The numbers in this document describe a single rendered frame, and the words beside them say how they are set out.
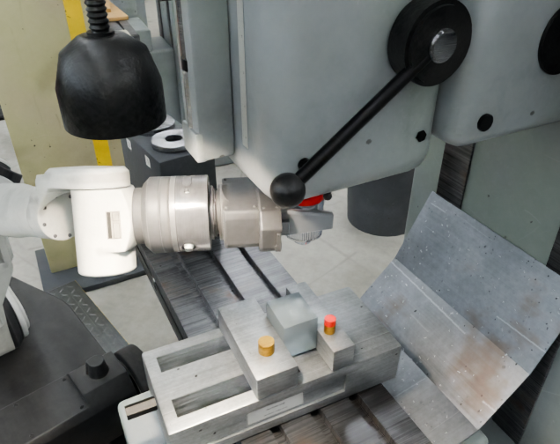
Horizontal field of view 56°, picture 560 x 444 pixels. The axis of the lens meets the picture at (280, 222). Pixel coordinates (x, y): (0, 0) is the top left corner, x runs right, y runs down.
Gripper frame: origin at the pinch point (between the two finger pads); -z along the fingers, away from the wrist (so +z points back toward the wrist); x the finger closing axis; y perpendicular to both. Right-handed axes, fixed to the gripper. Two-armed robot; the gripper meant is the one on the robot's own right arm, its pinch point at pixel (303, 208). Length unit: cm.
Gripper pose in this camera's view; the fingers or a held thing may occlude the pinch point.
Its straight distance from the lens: 62.4
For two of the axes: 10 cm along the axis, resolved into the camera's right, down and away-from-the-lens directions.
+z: -9.9, 0.5, -0.9
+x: -1.0, -5.5, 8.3
